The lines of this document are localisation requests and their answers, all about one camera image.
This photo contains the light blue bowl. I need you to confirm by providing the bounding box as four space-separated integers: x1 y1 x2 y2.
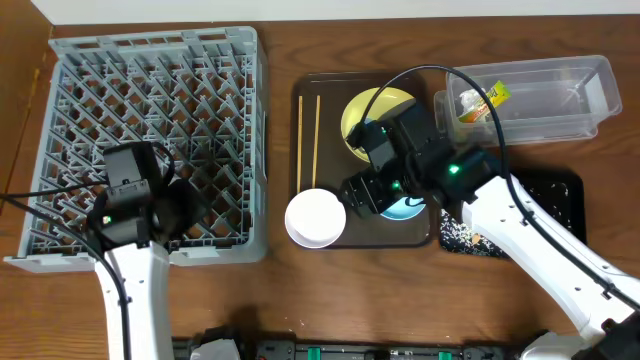
381 197 426 221

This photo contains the white tissue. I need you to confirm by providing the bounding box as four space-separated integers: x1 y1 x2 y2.
459 89 483 113

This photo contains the wooden chopstick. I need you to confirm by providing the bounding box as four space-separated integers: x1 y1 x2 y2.
296 95 304 194
311 95 321 188

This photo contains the green snack wrapper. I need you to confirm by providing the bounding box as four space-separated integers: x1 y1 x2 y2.
458 81 511 124

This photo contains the rice food waste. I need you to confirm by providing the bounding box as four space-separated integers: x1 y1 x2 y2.
439 182 571 256

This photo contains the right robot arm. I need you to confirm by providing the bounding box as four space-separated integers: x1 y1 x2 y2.
340 101 639 359

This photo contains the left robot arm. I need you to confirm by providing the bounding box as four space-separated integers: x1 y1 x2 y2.
88 179 208 359

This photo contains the black food waste tray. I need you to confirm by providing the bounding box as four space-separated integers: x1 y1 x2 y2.
438 169 586 260

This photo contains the clear plastic waste bin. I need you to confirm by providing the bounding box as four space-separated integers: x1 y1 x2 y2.
434 55 622 146

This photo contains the yellow round plate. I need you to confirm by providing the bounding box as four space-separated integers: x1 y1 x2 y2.
340 87 416 140

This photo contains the dark brown serving tray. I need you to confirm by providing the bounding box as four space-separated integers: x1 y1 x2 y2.
290 71 439 250

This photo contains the white pink bowl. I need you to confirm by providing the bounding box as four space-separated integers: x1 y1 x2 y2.
284 188 346 249

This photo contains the grey plastic dish rack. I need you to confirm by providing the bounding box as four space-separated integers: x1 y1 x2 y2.
8 26 269 273

